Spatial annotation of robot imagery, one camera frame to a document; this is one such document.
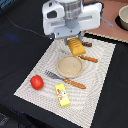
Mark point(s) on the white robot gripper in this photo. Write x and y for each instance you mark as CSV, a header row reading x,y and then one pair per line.
x,y
67,18

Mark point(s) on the orange waffle cracker block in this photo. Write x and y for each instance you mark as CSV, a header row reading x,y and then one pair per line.
x,y
76,47

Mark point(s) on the brown sausage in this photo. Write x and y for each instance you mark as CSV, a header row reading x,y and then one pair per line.
x,y
87,44

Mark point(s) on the red toy tomato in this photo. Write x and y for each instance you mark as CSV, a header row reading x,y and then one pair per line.
x,y
37,82

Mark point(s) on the yellow butter box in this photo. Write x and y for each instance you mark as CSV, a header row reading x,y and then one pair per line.
x,y
62,95

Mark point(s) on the round wooden plate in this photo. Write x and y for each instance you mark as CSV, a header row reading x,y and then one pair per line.
x,y
69,66

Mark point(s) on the pink stovetop board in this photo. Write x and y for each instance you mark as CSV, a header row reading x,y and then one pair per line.
x,y
110,12

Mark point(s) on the beige bowl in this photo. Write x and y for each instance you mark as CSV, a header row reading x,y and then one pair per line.
x,y
123,14

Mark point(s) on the woven beige placemat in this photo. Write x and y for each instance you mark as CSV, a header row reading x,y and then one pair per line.
x,y
83,91

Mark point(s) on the grey saucepan with handle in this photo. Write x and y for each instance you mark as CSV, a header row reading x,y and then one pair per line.
x,y
108,23

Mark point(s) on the wooden handled knife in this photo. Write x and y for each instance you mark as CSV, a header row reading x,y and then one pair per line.
x,y
82,56

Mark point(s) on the wooden handled fork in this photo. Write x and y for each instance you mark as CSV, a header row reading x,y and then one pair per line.
x,y
65,80

